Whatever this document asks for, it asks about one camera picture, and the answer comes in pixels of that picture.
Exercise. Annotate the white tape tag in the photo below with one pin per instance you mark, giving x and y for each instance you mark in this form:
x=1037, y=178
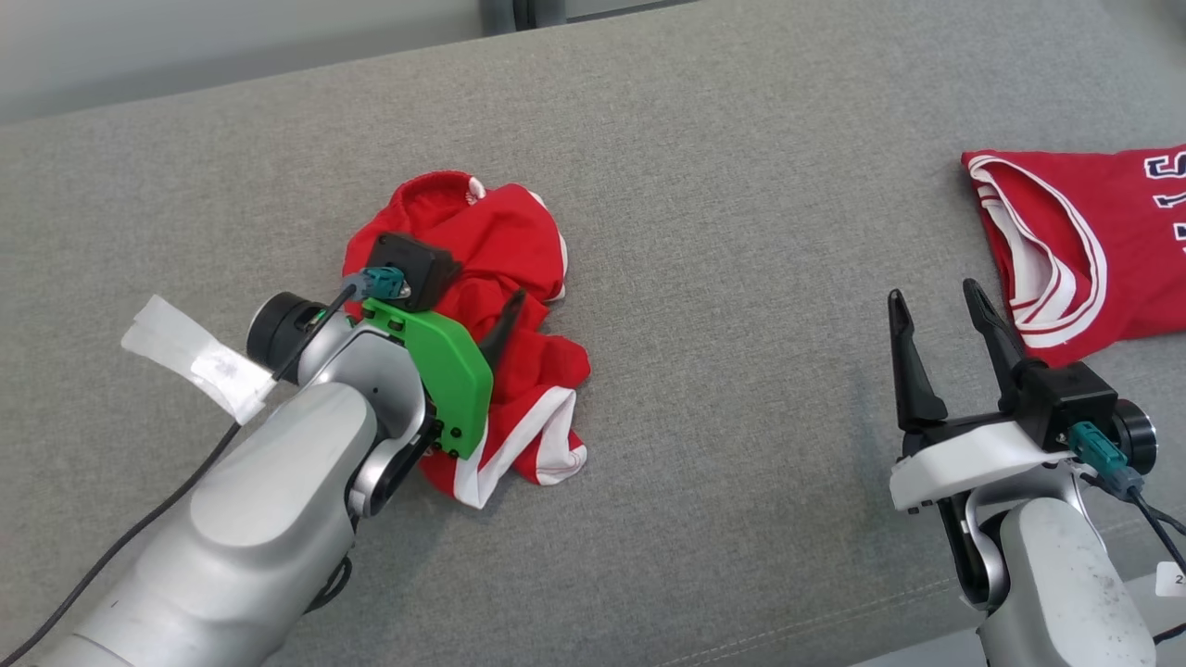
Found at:
x=199, y=357

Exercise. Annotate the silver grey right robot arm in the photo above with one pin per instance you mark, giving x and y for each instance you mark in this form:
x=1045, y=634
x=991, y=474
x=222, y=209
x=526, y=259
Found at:
x=1056, y=584

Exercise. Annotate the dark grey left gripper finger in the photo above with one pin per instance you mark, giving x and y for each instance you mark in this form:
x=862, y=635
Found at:
x=505, y=329

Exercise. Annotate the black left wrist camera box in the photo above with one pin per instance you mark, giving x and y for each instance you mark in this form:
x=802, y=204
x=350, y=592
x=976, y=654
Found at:
x=412, y=264

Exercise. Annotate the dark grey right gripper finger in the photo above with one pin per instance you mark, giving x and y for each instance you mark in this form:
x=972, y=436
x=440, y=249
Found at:
x=1005, y=357
x=917, y=380

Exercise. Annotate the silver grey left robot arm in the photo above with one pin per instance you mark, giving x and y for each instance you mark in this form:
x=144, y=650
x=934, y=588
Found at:
x=269, y=500

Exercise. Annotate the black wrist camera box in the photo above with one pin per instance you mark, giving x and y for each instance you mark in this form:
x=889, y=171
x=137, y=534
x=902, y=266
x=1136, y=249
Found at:
x=1066, y=398
x=412, y=264

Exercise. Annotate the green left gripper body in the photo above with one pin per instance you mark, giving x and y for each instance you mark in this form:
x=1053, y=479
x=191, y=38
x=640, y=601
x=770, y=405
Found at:
x=445, y=380

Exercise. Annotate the red shorts with white trim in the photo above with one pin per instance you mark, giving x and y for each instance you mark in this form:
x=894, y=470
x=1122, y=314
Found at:
x=500, y=241

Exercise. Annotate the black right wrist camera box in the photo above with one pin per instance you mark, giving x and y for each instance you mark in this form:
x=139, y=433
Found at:
x=1066, y=398

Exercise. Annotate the grey partition post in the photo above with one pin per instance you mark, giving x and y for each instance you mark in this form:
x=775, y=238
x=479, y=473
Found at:
x=523, y=11

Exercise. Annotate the red white jersey shirt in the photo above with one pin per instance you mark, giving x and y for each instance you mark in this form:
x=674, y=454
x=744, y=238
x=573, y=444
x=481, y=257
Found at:
x=1112, y=259

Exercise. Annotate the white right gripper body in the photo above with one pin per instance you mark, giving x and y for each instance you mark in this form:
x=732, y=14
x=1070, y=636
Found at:
x=973, y=459

